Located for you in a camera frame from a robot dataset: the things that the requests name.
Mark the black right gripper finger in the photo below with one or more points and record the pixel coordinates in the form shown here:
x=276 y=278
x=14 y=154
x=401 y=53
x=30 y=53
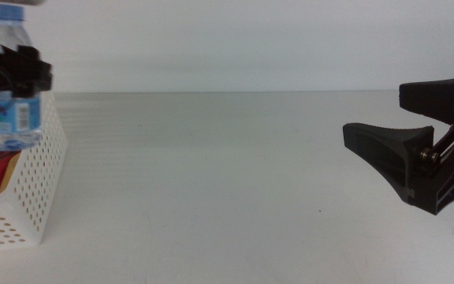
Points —
x=440 y=98
x=384 y=146

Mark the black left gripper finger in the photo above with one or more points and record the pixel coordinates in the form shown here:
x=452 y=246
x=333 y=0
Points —
x=34 y=75

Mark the blue-capped water bottle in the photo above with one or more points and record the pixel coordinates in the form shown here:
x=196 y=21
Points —
x=10 y=130

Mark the white perforated plastic basket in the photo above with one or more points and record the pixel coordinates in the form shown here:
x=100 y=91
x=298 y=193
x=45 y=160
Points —
x=14 y=245

